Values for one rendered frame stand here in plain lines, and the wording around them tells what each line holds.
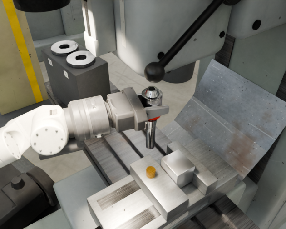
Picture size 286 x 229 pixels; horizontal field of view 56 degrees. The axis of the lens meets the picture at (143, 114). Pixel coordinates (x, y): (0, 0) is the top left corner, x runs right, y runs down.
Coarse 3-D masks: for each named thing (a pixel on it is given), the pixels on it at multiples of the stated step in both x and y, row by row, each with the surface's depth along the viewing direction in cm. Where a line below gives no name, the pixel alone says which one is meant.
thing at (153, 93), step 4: (148, 88) 59; (152, 88) 59; (156, 88) 59; (144, 92) 60; (148, 92) 58; (152, 92) 58; (156, 92) 59; (148, 96) 59; (152, 96) 58; (156, 96) 59
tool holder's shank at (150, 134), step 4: (148, 120) 64; (152, 120) 64; (156, 120) 64; (148, 124) 64; (152, 124) 64; (148, 128) 66; (152, 128) 65; (148, 132) 66; (152, 132) 66; (148, 136) 67; (152, 136) 67; (148, 140) 68; (152, 140) 68; (148, 144) 69; (152, 144) 69; (148, 148) 70; (152, 148) 70
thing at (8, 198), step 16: (0, 176) 119; (16, 176) 110; (0, 192) 111; (16, 192) 108; (32, 192) 110; (0, 208) 105; (16, 208) 106; (32, 208) 112; (0, 224) 102; (16, 224) 108
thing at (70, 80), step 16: (48, 48) 92; (64, 48) 92; (80, 48) 92; (48, 64) 92; (64, 64) 84; (80, 64) 82; (96, 64) 84; (64, 80) 87; (80, 80) 81; (96, 80) 86; (64, 96) 94; (80, 96) 84
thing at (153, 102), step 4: (160, 92) 60; (144, 96) 59; (160, 96) 59; (144, 100) 59; (148, 100) 58; (152, 100) 58; (156, 100) 58; (160, 100) 59; (144, 104) 60; (148, 104) 59; (152, 104) 59; (156, 104) 59; (160, 104) 60
